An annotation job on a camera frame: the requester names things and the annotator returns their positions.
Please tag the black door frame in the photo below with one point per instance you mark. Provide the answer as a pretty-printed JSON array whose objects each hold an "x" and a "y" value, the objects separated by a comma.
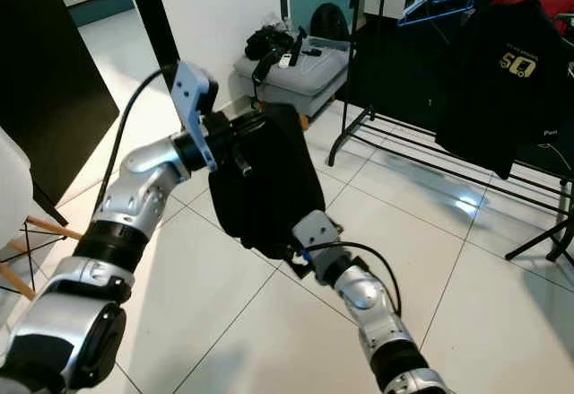
[{"x": 152, "y": 17}]

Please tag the black tripod stand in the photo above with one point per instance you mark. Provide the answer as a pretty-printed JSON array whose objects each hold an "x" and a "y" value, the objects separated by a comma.
[{"x": 547, "y": 232}]

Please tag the black metal clothes rack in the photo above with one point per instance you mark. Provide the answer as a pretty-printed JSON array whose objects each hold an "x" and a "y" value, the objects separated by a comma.
[{"x": 413, "y": 138}]

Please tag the dark wooden table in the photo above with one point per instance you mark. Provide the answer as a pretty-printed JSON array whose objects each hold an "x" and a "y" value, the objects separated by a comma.
[{"x": 45, "y": 80}]

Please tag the white chair wooden legs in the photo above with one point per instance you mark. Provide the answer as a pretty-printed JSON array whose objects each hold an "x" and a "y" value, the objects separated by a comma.
[{"x": 9, "y": 188}]

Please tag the black camera bag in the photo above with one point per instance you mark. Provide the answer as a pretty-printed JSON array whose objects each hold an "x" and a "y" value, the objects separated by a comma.
[{"x": 265, "y": 42}]

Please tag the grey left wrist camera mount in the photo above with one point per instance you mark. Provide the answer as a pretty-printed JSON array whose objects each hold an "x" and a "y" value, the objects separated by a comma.
[{"x": 190, "y": 98}]

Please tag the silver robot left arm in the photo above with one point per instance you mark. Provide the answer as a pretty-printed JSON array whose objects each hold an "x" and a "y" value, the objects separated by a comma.
[{"x": 134, "y": 196}]

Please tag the black shirt gold print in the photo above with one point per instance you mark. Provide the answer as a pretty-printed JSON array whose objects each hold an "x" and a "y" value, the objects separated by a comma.
[{"x": 493, "y": 107}]

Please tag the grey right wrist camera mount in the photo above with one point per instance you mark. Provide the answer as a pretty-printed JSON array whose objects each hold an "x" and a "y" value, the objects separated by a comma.
[{"x": 314, "y": 231}]

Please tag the grey ottoman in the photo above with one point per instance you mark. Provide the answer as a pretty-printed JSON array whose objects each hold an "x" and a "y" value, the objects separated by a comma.
[{"x": 305, "y": 75}]

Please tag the black shirt white print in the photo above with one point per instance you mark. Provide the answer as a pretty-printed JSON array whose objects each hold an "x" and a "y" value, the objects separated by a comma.
[{"x": 269, "y": 196}]

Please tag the black backpack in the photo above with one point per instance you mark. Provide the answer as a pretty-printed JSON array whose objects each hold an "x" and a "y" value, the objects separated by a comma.
[{"x": 327, "y": 24}]

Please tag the white remote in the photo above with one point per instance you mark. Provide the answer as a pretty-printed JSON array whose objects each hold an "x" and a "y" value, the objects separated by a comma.
[{"x": 287, "y": 60}]

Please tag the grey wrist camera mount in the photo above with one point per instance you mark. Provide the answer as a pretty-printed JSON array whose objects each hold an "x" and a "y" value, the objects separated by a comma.
[
  {"x": 190, "y": 98},
  {"x": 314, "y": 231}
]

